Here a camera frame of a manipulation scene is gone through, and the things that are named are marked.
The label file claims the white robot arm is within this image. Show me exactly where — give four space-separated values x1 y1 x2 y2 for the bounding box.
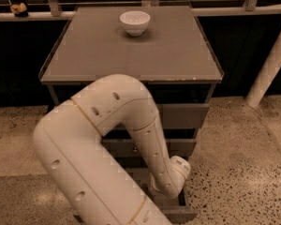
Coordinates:
33 74 190 225

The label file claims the grey top drawer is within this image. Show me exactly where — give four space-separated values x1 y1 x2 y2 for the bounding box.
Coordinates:
53 89 211 131

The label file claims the grey drawer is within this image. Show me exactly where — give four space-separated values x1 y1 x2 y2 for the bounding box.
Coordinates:
73 157 199 225
102 128 197 158
53 89 211 131

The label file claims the grey middle drawer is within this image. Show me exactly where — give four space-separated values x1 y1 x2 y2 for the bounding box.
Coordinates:
102 128 197 158

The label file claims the grey drawer cabinet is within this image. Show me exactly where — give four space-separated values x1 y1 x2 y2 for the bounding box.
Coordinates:
38 5 225 171

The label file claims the grey bottom drawer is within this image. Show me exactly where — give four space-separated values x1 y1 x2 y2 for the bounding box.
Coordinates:
73 157 199 225

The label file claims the white ceramic bowl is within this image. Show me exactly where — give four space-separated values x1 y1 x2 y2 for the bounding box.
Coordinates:
120 10 151 37

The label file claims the white diagonal pole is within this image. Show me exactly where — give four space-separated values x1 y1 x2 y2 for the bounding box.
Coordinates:
245 31 281 108

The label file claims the small yellow black object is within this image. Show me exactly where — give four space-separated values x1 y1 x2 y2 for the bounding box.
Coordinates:
10 3 28 17

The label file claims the metal railing frame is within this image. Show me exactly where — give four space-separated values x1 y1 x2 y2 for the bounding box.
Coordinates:
0 0 281 23

